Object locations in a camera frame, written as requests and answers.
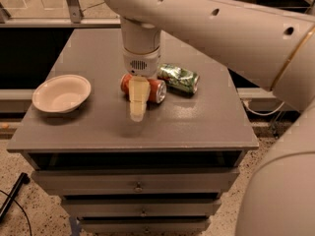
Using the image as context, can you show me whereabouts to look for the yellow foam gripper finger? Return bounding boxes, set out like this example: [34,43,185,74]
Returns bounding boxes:
[129,76,151,122]

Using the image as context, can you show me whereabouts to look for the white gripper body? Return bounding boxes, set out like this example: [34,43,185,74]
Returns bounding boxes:
[122,47,160,78]

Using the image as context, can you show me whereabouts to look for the red coke can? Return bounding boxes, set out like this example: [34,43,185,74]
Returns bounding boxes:
[120,74,167,104]

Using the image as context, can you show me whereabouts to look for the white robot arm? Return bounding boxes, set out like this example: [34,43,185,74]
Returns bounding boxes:
[104,0,315,236]

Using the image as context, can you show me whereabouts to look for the green crushed soda can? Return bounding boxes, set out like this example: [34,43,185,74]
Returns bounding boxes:
[157,63,200,94]

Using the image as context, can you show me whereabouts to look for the white paper bowl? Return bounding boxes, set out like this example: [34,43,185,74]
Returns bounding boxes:
[31,75,92,113]

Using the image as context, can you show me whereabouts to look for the grey drawer cabinet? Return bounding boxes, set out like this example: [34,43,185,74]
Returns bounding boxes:
[8,29,258,221]

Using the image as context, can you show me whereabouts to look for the top grey drawer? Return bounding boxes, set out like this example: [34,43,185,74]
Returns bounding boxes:
[31,168,239,196]

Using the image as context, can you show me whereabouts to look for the grey drawer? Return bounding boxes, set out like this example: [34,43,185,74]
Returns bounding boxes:
[61,199,221,217]
[80,217,210,234]
[31,168,239,196]

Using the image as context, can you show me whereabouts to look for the middle grey drawer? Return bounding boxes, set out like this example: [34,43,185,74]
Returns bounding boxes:
[61,199,221,217]

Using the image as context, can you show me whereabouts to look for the black rod on floor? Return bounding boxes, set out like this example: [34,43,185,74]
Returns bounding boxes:
[0,172,30,222]

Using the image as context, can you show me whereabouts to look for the bottom grey drawer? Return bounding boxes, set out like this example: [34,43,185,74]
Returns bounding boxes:
[80,217,210,234]

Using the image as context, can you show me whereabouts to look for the metal railing frame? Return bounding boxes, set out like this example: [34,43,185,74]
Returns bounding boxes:
[0,0,120,29]

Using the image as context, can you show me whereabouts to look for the white cable at right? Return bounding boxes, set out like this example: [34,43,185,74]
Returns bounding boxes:
[241,99,285,118]

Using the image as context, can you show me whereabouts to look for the black floor cable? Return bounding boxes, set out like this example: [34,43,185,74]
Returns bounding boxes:
[0,189,33,236]

